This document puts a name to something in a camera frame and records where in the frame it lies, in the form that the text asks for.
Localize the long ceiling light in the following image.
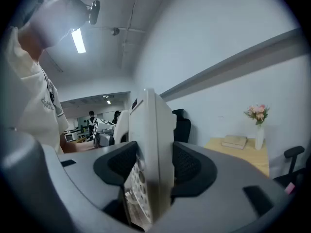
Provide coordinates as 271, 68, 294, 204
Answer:
70, 28, 87, 55

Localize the gray harness strap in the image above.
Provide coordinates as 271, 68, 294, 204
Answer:
41, 68, 56, 103

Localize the cream t-shirt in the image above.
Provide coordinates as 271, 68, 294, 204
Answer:
4, 27, 70, 155

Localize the white telephone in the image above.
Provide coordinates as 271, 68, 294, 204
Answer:
113, 88, 177, 232

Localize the white vase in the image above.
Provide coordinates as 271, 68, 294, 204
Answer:
255, 123, 265, 151

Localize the black mesh office chair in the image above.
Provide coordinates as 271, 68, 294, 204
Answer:
172, 108, 192, 143

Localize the black head-worn camera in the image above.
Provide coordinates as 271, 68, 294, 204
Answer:
23, 0, 101, 26

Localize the pink phone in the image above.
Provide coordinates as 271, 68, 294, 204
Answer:
284, 182, 296, 195

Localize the ceiling conduit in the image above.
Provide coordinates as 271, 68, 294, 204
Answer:
117, 0, 148, 69

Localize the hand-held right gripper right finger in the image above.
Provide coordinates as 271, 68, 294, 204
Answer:
150, 141, 294, 233

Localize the black armrest office chair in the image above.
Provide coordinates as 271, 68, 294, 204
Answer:
272, 145, 311, 191

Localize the person's head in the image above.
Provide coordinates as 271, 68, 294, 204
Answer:
18, 0, 89, 63

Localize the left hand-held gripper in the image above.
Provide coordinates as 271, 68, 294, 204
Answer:
93, 117, 115, 148

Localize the person's left forearm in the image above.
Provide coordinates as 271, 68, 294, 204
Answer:
59, 130, 96, 154

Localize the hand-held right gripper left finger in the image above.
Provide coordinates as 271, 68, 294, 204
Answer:
42, 141, 139, 229

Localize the pink flower bouquet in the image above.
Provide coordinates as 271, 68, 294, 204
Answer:
243, 103, 271, 126

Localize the gray wall rail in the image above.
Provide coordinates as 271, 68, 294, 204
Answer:
159, 27, 306, 102

